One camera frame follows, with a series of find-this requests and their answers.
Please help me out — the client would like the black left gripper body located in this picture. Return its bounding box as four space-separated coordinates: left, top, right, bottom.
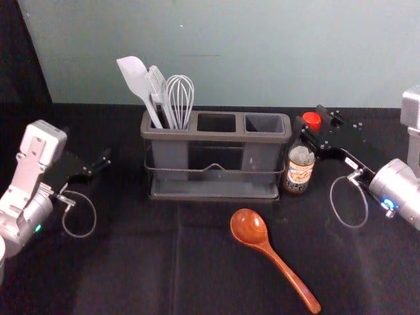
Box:
43 151 93 195

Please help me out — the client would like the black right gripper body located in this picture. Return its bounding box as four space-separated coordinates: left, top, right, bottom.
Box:
327 115 385 180

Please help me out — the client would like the brown sauce bottle red cap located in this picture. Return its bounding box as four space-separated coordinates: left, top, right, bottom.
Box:
282 112 323 195

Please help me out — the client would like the grey silicone spatula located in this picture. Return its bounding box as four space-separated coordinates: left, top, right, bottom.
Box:
115 55 165 130

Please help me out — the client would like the grey slotted turner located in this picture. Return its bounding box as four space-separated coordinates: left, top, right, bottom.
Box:
145 65 177 130

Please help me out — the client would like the grey three-compartment utensil holder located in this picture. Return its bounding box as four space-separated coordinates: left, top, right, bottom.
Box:
140 110 292 201

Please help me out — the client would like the brown wooden spoon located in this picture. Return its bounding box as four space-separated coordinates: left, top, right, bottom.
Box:
229 208 323 315

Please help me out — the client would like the black table cloth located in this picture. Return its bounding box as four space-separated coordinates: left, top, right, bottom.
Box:
0 102 420 315

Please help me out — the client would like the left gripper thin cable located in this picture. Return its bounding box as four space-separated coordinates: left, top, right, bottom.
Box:
56 190 98 239

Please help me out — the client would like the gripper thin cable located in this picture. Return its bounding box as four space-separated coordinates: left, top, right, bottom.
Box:
329 169 369 230
56 190 98 239

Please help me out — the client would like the right gripper thin cable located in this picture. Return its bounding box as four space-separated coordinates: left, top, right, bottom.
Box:
329 169 369 230

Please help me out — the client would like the steel wire whisk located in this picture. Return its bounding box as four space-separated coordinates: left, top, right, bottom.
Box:
165 74 196 131

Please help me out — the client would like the black wire holder frame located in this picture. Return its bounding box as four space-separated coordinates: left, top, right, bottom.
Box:
143 158 286 201

